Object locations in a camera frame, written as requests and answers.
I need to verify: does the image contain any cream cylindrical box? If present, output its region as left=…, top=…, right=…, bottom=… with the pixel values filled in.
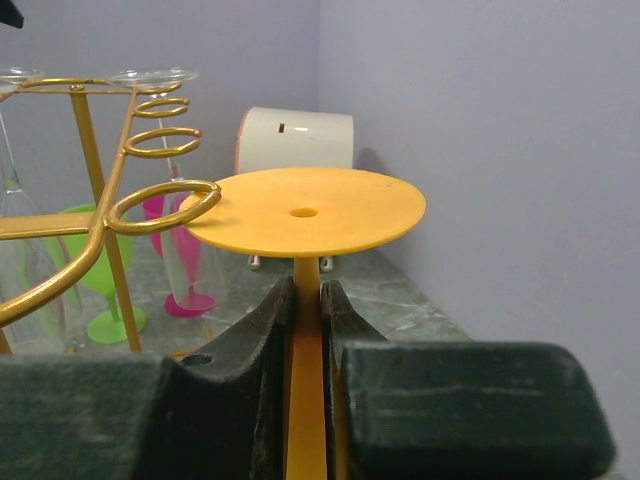
left=233, top=105, right=356, bottom=274

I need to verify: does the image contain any orange plastic goblet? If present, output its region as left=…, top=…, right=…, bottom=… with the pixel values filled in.
left=187, top=167, right=426, bottom=479

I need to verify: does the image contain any green plastic goblet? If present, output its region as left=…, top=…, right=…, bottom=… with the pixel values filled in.
left=45, top=204, right=147, bottom=344

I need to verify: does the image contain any gold wire glass rack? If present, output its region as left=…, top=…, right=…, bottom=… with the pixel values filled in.
left=1, top=71, right=221, bottom=353

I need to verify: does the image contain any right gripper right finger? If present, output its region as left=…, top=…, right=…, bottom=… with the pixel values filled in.
left=321, top=281, right=616, bottom=479

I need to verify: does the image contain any pink plastic goblet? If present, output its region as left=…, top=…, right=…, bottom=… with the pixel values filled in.
left=150, top=226, right=216, bottom=318

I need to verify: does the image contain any clear wine glass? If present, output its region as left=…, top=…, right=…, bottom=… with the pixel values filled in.
left=0, top=66, right=86, bottom=356
left=106, top=66, right=221, bottom=321

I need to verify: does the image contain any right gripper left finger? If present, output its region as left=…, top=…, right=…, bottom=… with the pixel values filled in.
left=1, top=277, right=295, bottom=479

